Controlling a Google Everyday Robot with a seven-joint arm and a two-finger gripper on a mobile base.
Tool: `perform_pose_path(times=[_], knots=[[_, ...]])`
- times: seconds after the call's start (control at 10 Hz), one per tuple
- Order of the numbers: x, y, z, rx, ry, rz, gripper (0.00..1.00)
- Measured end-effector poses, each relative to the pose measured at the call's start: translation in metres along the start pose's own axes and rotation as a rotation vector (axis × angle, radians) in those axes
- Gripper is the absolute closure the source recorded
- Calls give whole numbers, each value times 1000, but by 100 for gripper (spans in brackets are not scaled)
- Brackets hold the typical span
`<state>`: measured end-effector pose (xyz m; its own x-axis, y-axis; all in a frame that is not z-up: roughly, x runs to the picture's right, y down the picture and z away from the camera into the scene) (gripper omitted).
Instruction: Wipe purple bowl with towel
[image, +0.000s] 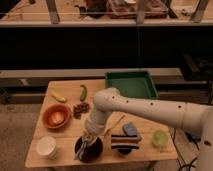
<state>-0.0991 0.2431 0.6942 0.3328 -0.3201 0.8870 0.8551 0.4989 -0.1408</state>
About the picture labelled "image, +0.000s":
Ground grey-blue towel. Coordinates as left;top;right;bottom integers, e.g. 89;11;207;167
74;140;89;160

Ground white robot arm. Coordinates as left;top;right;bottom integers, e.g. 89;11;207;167
85;88;213;171

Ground orange food in bowl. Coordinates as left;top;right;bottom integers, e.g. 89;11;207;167
51;112;64;125

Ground orange bowl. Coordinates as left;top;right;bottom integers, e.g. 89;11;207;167
42;104;71;129

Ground brown grape cluster toy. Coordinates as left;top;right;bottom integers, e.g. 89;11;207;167
73;102;90;119

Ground blue sponge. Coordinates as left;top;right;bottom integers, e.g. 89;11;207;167
122;122;138;136

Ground yellow banana toy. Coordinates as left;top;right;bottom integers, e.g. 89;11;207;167
51;92;67;103

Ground green plastic tray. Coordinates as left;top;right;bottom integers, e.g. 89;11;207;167
105;71;158;99

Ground light green cup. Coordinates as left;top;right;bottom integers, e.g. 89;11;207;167
152;130;168;148

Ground black cables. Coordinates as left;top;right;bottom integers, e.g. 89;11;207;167
169;127;201;171

